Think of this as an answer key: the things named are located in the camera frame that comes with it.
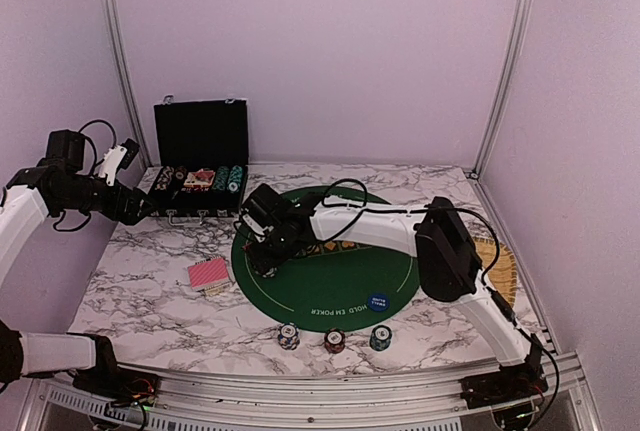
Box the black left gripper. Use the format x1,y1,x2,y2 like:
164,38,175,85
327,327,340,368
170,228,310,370
56,176,157,225

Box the white blue chips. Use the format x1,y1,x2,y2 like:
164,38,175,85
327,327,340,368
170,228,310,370
255,267,278,278

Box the white blue chip stack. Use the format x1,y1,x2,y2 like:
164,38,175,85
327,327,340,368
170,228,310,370
277,322,300,350

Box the red black chip stack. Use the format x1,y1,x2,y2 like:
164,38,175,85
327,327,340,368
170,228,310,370
324,328,346,354

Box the teal chip stack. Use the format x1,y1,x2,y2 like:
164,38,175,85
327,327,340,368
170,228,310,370
369,325,392,352

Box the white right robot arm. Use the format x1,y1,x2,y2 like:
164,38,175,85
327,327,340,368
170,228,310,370
240,185,542,399

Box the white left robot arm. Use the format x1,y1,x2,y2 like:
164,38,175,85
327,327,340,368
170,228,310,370
1,165,157,396

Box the playing cards in case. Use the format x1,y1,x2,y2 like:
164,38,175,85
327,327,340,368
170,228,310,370
183,169,215,192

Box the round green poker mat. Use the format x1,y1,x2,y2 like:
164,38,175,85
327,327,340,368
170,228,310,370
231,183,419,332

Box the black poker chip case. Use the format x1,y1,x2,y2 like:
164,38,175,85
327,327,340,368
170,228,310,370
148,98,249,219

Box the red striped card deck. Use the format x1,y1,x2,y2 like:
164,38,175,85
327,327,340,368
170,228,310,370
187,256,233,296

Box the teal chips in case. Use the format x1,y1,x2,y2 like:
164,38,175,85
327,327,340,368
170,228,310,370
212,165,245,193

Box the blue small blind button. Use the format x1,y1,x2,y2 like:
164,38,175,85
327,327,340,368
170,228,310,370
367,293,390,312

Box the woven bamboo basket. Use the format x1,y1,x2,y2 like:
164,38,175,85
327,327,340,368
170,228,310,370
473,237,518,307

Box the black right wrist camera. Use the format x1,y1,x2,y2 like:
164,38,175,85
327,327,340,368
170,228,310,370
240,184,291,240

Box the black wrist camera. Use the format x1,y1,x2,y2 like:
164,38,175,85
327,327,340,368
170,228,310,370
45,129,90,173
240,184,291,240

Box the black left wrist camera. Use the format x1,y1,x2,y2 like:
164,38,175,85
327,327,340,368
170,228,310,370
45,129,90,173

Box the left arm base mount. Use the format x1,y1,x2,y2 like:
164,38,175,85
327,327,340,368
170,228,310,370
72,368,160,406

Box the left aluminium frame post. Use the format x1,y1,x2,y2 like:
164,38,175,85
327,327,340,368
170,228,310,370
101,0,152,170

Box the aluminium frame post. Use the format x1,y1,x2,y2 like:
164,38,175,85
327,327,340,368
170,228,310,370
101,0,152,170
468,0,533,180

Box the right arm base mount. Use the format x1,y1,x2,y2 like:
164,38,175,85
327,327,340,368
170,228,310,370
460,371,549,409

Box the front aluminium rail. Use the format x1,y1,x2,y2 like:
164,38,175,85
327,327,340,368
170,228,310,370
29,350,601,431

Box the right aluminium frame post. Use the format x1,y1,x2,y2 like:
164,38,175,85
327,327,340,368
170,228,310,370
468,0,533,180

